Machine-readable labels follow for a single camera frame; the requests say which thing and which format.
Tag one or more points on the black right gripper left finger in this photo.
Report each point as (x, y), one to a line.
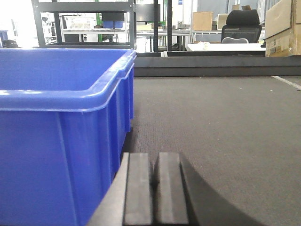
(128, 201)

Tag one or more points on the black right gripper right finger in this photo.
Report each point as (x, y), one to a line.
(184, 198)

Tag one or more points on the blue plastic bin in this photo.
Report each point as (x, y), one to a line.
(64, 117)

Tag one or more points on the dark conveyor belt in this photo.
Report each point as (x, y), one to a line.
(242, 135)

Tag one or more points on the far blue bin on shelf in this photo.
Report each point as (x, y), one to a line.
(113, 24)

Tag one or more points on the white table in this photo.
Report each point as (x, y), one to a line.
(225, 47)

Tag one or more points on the small brown cardboard box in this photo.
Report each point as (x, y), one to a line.
(202, 21)

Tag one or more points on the black office chair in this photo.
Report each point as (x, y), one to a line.
(242, 24)

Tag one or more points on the white perforated basket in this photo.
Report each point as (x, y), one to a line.
(79, 23)

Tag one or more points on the large cardboard box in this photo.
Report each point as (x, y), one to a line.
(283, 29)

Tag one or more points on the dark metal shelving unit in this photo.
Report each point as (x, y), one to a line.
(52, 31)

